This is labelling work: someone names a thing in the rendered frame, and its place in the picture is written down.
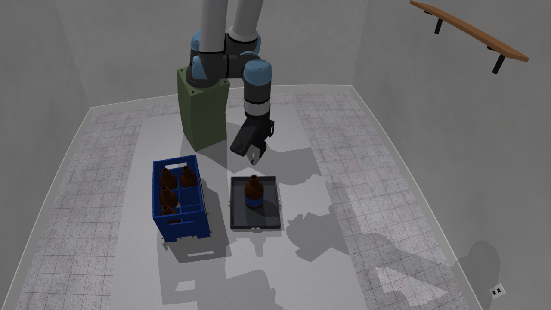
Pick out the blue crate with dividers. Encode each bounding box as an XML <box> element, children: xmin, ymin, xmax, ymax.
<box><xmin>152</xmin><ymin>160</ymin><xmax>211</xmax><ymax>242</ymax></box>

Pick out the brown bottle with blue label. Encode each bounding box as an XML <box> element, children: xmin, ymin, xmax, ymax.
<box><xmin>245</xmin><ymin>175</ymin><xmax>264</xmax><ymax>209</ymax></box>

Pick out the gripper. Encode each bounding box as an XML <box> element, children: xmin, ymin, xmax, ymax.
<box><xmin>245</xmin><ymin>110</ymin><xmax>274</xmax><ymax>166</ymax></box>

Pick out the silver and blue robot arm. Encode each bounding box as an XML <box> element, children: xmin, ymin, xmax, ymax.
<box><xmin>186</xmin><ymin>0</ymin><xmax>272</xmax><ymax>157</ymax></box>

